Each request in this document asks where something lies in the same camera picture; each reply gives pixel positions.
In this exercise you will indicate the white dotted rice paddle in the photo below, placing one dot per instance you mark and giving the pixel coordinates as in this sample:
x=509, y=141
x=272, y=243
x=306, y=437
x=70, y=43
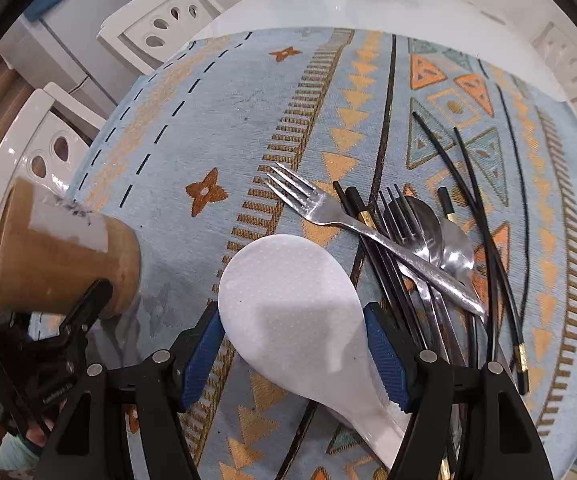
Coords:
x=288, y=305

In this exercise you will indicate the white dining chair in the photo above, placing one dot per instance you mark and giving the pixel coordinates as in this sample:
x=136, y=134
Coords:
x=563, y=67
x=123, y=35
x=23, y=125

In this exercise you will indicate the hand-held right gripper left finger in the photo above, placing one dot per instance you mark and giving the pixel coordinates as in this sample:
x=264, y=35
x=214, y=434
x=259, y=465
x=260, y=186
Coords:
x=201, y=360

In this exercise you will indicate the blue patterned table mat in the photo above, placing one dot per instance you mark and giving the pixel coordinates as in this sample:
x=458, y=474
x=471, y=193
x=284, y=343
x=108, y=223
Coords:
x=193, y=125

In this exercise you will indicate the smooth steel fork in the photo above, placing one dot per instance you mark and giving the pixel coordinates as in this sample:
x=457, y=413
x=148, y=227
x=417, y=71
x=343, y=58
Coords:
x=399, y=220

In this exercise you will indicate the wooden utensil holder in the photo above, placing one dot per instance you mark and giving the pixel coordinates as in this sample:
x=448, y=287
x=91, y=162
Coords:
x=58, y=260

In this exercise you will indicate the hammered steel fork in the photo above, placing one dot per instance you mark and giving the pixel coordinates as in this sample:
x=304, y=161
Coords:
x=328, y=212

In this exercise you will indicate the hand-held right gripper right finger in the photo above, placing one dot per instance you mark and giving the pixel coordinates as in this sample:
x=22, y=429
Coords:
x=388, y=357

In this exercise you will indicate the white refrigerator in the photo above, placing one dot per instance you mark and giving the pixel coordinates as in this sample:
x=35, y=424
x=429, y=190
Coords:
x=68, y=45

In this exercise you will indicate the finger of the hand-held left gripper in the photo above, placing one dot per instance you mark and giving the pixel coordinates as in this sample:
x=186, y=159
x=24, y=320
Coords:
x=91, y=305

